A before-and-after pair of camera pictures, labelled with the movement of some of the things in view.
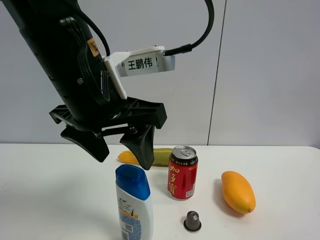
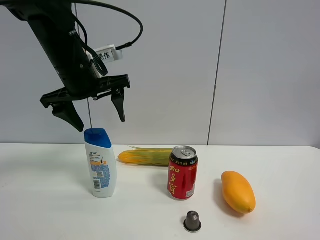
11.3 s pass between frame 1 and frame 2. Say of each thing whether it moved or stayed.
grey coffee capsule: stayed
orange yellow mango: stayed
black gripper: moved
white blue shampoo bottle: moved
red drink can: stayed
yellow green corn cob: stayed
